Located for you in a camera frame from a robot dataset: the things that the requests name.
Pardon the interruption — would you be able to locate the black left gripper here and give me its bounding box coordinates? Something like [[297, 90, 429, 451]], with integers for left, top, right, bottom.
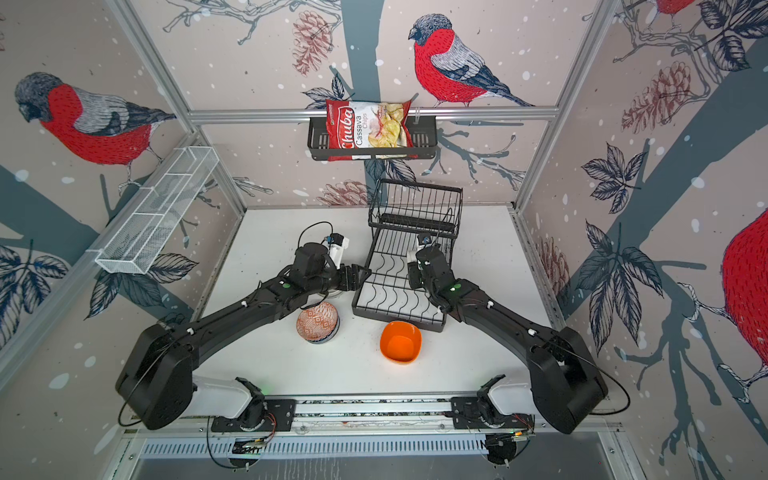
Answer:
[[307, 262, 373, 296]]

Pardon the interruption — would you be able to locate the orange plastic bowl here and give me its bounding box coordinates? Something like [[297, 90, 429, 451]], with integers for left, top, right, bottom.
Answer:
[[379, 321, 422, 364]]

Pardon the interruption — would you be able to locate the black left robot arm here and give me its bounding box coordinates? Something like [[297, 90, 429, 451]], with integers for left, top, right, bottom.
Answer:
[[115, 242, 371, 430]]

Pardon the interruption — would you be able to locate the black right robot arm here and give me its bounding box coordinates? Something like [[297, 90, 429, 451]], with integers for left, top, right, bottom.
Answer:
[[408, 245, 608, 434]]

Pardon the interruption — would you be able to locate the red patterned bowl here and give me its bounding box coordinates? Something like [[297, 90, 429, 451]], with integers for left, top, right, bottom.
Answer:
[[296, 302, 340, 344]]

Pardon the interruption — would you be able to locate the red cassava chips bag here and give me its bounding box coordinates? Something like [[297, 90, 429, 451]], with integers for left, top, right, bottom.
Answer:
[[326, 100, 413, 150]]

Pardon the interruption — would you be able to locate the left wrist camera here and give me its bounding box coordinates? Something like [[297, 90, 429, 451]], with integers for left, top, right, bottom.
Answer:
[[326, 233, 349, 269]]

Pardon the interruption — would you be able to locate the black wire dish rack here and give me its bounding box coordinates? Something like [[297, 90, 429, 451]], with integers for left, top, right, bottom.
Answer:
[[352, 180, 463, 332]]

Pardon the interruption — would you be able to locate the black wall basket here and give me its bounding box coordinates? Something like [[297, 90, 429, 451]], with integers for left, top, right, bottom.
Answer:
[[307, 117, 438, 161]]

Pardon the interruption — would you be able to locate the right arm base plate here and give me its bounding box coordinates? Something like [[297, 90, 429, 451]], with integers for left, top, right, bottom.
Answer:
[[445, 397, 535, 431]]

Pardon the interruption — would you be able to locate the aluminium mounting rail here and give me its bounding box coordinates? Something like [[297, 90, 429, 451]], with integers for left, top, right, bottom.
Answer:
[[128, 391, 622, 436]]

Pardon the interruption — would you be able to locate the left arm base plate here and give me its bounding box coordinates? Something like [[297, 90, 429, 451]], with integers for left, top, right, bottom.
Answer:
[[210, 398, 297, 434]]

